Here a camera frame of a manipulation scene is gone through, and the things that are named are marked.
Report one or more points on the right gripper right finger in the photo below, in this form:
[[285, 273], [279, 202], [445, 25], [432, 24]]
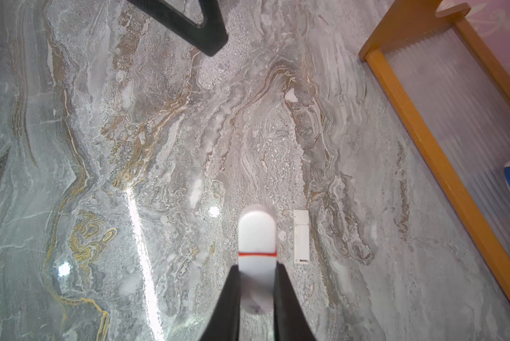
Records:
[[288, 318]]

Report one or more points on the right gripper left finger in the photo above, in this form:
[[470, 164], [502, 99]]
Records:
[[225, 321]]

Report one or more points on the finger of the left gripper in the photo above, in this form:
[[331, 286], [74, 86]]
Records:
[[209, 37]]

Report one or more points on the white red usb drive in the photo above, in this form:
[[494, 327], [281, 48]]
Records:
[[257, 258]]

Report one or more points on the white rectangular usb drive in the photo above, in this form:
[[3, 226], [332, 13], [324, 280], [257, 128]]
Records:
[[301, 236]]

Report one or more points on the wooden shelf rack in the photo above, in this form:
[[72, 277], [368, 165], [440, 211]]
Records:
[[445, 68]]

